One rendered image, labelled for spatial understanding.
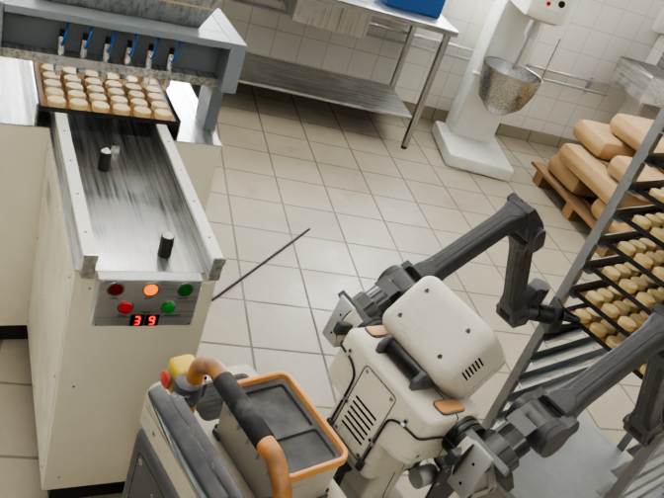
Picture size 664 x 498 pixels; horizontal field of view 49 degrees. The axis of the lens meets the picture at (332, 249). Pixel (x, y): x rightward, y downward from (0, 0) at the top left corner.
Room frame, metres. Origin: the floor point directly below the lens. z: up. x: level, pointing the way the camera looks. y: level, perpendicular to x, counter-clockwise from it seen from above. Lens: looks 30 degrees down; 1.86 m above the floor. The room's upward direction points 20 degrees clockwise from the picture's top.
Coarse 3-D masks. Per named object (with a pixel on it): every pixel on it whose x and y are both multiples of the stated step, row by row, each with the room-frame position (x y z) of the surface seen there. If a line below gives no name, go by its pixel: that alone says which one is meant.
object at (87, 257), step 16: (64, 128) 1.78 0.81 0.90; (64, 144) 1.70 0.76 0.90; (64, 160) 1.62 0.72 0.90; (64, 176) 1.60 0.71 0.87; (64, 192) 1.57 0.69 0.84; (80, 192) 1.50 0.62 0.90; (80, 208) 1.44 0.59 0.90; (80, 224) 1.37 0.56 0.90; (80, 240) 1.32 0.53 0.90; (80, 256) 1.30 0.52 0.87; (96, 256) 1.28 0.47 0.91; (80, 272) 1.28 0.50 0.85
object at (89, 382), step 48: (48, 144) 1.83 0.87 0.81; (96, 144) 1.87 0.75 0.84; (144, 144) 1.97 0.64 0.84; (48, 192) 1.73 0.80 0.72; (96, 192) 1.63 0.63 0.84; (144, 192) 1.71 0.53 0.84; (48, 240) 1.64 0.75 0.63; (96, 240) 1.42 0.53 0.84; (144, 240) 1.49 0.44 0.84; (192, 240) 1.56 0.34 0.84; (48, 288) 1.55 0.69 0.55; (48, 336) 1.46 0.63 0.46; (96, 336) 1.33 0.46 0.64; (144, 336) 1.39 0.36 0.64; (192, 336) 1.45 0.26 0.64; (48, 384) 1.38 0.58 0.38; (96, 384) 1.34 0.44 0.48; (144, 384) 1.40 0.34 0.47; (48, 432) 1.30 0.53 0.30; (96, 432) 1.35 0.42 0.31; (48, 480) 1.30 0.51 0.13; (96, 480) 1.37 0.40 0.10
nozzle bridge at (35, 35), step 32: (0, 0) 1.80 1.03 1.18; (32, 0) 1.88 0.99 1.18; (0, 32) 1.79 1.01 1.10; (32, 32) 1.91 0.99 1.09; (96, 32) 2.00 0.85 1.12; (128, 32) 1.97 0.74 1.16; (160, 32) 2.01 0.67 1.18; (192, 32) 2.10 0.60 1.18; (224, 32) 2.21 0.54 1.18; (64, 64) 1.91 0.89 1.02; (96, 64) 1.96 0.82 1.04; (128, 64) 2.02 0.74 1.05; (160, 64) 2.10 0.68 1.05; (192, 64) 2.16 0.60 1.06; (224, 64) 2.14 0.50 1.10
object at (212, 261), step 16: (160, 128) 1.99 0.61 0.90; (160, 144) 1.94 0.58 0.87; (176, 160) 1.83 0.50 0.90; (176, 176) 1.76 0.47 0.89; (176, 192) 1.74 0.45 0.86; (192, 192) 1.69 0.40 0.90; (192, 208) 1.61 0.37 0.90; (192, 224) 1.59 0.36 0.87; (208, 224) 1.57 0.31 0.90; (208, 240) 1.50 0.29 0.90; (208, 256) 1.45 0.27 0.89; (208, 272) 1.43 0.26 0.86
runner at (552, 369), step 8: (592, 352) 2.26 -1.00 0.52; (600, 352) 2.31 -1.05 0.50; (608, 352) 2.33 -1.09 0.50; (568, 360) 2.16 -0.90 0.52; (576, 360) 2.20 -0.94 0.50; (584, 360) 2.22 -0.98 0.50; (592, 360) 2.24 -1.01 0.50; (544, 368) 2.06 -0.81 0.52; (552, 368) 2.10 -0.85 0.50; (560, 368) 2.12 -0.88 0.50; (568, 368) 2.14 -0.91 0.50; (520, 376) 1.97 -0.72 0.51; (528, 376) 2.00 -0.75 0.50; (536, 376) 2.02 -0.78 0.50; (544, 376) 2.04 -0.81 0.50
